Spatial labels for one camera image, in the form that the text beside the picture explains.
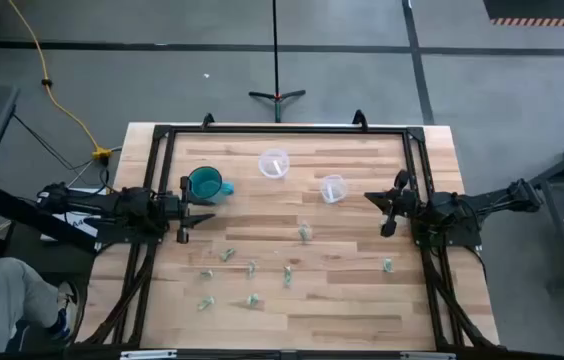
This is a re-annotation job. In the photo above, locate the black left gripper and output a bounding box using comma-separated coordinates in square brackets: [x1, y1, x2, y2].
[162, 175, 217, 245]

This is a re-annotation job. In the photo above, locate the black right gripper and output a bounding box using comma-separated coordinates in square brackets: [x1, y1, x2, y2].
[363, 169, 420, 239]

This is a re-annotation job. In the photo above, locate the teal ceramic mug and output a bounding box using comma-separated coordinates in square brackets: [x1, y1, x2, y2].
[186, 165, 236, 206]

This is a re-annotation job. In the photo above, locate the clear plastic cup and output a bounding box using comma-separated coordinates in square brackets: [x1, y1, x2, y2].
[257, 147, 291, 180]
[319, 173, 349, 205]

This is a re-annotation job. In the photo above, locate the white paper sheet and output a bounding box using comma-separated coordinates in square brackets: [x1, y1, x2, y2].
[39, 186, 100, 242]

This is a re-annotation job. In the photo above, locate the black tripod stand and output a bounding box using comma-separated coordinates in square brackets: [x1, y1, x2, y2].
[248, 0, 307, 124]

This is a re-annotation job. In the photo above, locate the person's shoe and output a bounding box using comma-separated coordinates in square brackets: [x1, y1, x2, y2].
[45, 280, 81, 343]

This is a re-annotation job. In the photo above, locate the person's leg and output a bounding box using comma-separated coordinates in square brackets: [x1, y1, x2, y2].
[0, 256, 63, 357]

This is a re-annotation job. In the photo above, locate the black mat with orange stripes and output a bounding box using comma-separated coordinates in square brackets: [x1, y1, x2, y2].
[482, 0, 564, 28]

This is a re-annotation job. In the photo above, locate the black aluminium table frame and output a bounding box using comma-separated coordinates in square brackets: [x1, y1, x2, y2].
[75, 122, 502, 352]

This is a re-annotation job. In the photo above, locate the silver metal bracket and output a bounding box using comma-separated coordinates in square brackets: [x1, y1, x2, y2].
[399, 351, 457, 360]
[119, 349, 179, 360]

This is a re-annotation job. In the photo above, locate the thin black cable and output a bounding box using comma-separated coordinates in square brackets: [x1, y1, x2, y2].
[11, 112, 111, 190]

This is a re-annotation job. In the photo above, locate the yellow extension cable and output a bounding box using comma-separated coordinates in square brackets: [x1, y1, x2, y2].
[7, 0, 113, 162]

